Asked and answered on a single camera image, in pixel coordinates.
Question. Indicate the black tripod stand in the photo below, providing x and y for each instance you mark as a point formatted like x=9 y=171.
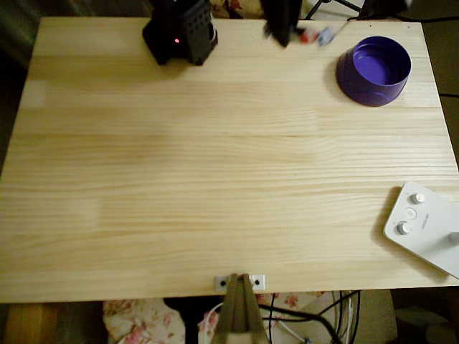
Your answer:
x=322 y=3

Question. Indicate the purple plastic bowl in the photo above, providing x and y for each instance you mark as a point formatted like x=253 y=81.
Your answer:
x=373 y=96

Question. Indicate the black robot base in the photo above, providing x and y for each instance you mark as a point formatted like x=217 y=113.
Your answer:
x=186 y=36

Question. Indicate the grey metal bracket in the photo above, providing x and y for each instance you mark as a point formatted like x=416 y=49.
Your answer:
x=259 y=282

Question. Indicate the white lamp base with knobs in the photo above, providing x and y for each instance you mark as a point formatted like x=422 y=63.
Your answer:
x=423 y=229

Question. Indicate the table clamp with bracket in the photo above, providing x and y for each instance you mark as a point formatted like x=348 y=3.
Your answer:
x=238 y=315

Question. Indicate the floral cushion with red flowers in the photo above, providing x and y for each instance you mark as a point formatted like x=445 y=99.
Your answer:
x=233 y=7

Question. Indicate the grey fabric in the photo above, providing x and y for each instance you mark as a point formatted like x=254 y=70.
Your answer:
x=21 y=28

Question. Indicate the floral cloth with pink roses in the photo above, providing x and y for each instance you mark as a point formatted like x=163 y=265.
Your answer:
x=136 y=322

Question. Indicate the colourful candy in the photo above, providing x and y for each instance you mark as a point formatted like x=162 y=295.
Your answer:
x=324 y=36

